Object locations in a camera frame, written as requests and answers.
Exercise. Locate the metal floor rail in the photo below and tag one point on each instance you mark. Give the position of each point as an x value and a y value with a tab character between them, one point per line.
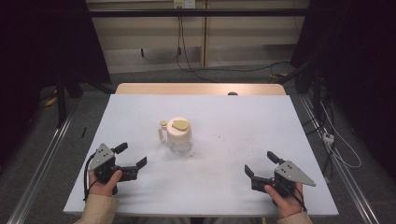
345	177
37	177

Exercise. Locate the white wall socket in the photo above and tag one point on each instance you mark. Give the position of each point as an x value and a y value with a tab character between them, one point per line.
184	3

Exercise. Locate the small black stick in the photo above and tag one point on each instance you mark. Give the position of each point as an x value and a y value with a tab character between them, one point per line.
83	132

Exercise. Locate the black horizontal bar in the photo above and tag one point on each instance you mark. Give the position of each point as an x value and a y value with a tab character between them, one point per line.
202	12

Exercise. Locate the dark curtain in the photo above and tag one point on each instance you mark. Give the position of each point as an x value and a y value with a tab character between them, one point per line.
40	46
358	56

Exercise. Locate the white table board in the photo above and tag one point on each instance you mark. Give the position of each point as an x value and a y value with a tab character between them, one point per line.
218	155

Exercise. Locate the wooden table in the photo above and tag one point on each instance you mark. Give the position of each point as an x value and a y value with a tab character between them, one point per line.
186	88

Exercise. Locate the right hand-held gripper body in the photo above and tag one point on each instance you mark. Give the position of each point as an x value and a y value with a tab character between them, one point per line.
291	172

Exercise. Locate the small dark round object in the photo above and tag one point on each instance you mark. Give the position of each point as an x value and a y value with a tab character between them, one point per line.
232	93

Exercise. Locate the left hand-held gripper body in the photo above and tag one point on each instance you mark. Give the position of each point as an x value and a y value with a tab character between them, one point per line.
101	155

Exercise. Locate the black metal stand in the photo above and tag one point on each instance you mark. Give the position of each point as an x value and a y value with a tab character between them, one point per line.
61	102

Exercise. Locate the clear jar with cream lid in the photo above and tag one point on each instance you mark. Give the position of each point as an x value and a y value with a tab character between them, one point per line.
178	133

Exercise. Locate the person's right hand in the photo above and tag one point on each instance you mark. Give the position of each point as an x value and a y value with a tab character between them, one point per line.
286	205

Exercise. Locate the person's left hand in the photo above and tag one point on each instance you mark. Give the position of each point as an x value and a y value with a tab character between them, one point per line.
104	186

